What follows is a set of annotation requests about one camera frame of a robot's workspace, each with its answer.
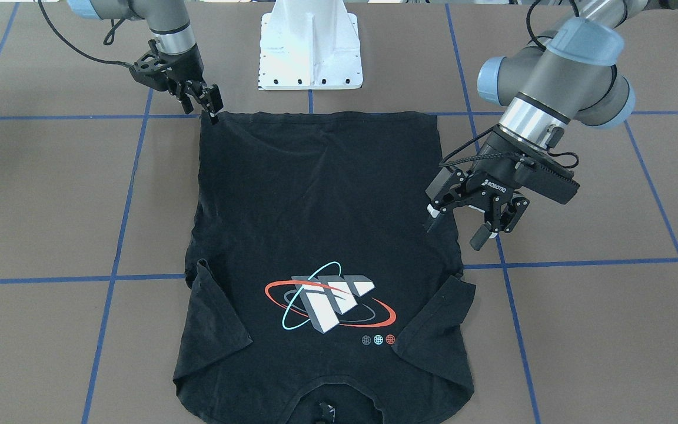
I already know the black printed t-shirt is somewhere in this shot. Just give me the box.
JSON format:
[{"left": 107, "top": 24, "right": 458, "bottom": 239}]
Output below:
[{"left": 173, "top": 112, "right": 476, "bottom": 423}]

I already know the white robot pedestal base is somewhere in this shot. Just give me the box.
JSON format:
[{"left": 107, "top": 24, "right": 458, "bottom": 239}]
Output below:
[{"left": 258, "top": 1, "right": 364, "bottom": 91}]

